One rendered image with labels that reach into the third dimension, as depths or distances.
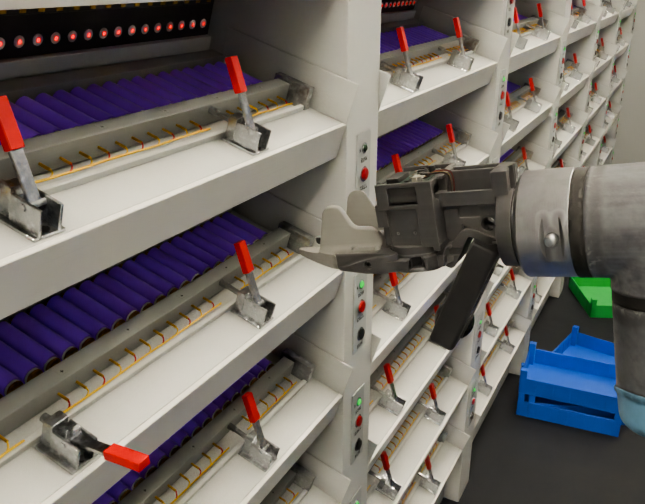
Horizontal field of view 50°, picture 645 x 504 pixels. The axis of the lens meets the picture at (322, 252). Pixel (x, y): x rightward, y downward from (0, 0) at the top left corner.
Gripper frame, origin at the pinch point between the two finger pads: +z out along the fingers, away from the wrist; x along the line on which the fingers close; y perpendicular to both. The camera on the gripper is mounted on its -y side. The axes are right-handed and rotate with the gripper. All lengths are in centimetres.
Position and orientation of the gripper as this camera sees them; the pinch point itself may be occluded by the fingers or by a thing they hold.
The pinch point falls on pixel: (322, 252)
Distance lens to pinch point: 69.8
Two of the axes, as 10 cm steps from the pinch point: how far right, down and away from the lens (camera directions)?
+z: -8.7, 0.2, 5.0
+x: -4.7, 3.3, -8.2
